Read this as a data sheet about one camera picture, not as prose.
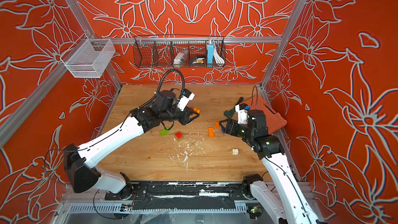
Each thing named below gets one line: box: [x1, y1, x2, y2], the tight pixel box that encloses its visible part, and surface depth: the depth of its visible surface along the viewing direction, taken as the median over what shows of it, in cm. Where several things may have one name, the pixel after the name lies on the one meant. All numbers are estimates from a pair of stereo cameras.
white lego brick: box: [232, 148, 239, 156], surface depth 85 cm
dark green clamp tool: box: [223, 96, 245, 118], surface depth 105 cm
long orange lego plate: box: [207, 127, 216, 138], surface depth 95 cm
